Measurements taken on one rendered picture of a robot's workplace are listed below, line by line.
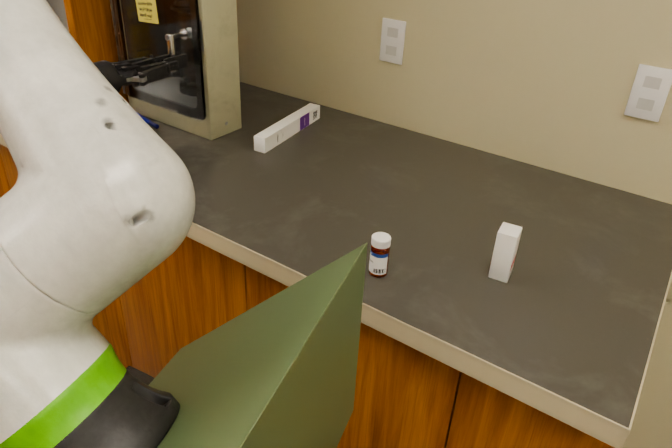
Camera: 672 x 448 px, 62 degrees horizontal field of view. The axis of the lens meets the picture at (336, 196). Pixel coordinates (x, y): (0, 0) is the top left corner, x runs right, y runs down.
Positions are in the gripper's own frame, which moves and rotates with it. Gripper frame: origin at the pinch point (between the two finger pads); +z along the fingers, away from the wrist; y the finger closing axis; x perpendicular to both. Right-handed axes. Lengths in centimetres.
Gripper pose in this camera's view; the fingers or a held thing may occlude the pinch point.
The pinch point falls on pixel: (171, 61)
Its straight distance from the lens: 139.4
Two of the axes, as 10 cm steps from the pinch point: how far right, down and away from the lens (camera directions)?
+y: -8.2, -3.1, 4.8
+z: 5.7, -3.8, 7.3
